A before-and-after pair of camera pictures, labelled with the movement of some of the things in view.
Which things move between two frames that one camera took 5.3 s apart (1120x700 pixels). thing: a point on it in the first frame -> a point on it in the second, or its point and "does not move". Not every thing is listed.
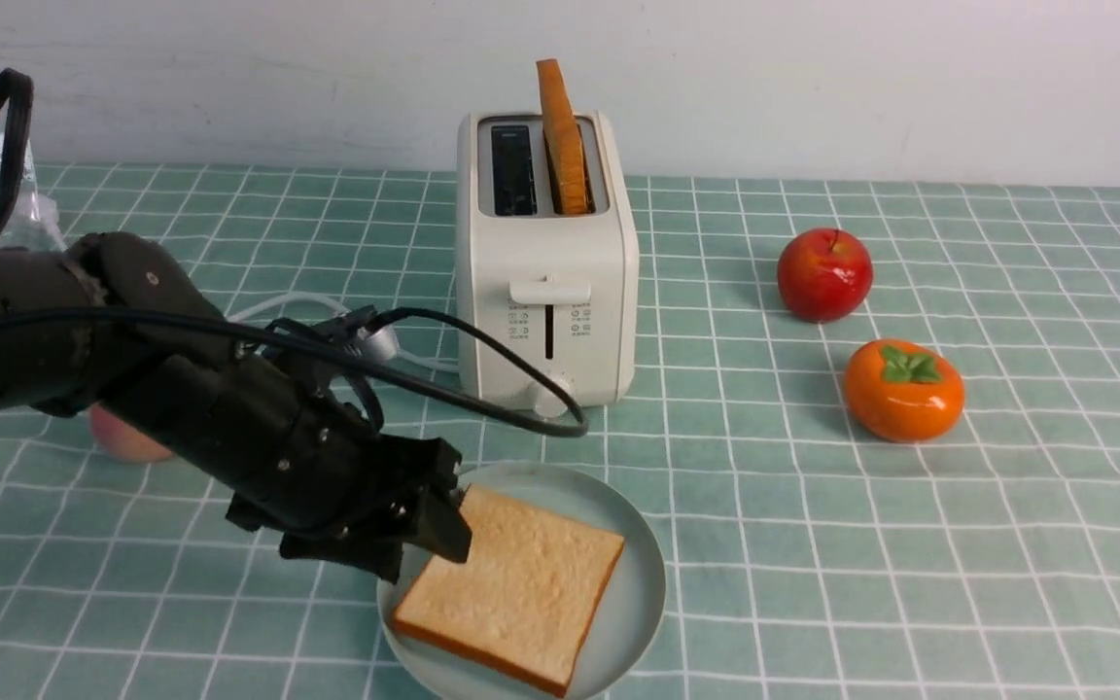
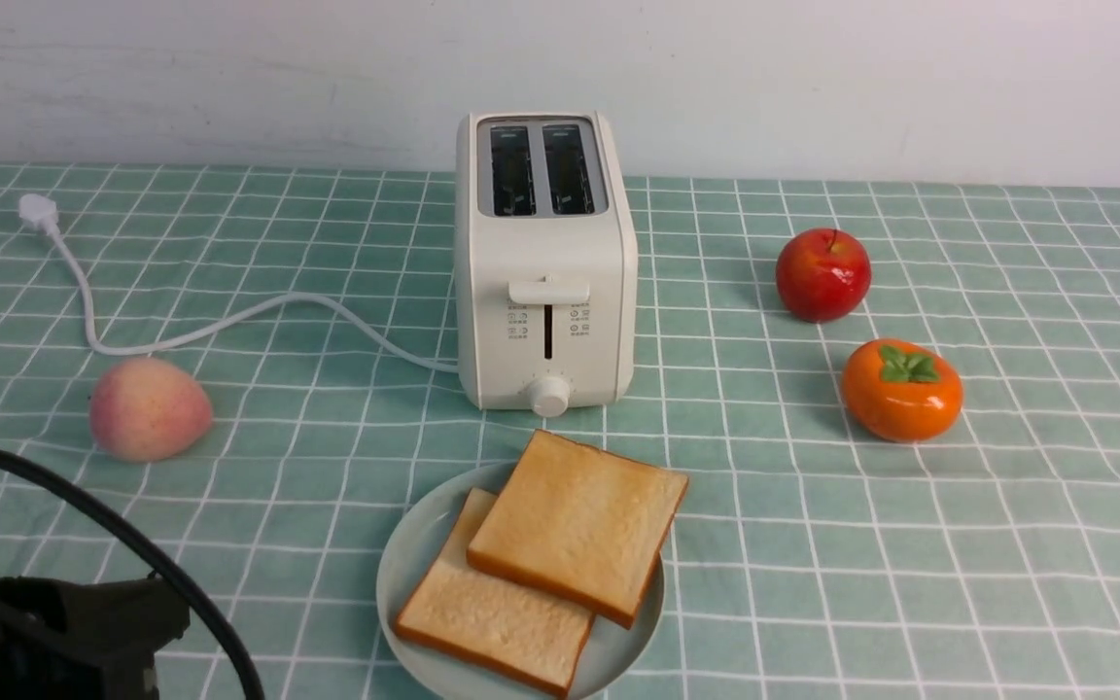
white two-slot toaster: x=563 y=286 does not move
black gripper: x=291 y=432 -> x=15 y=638
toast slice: x=522 y=603 does not move
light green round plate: x=625 y=622 does not move
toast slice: x=562 y=141 -> x=582 y=523
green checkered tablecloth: x=1032 y=551 does not move
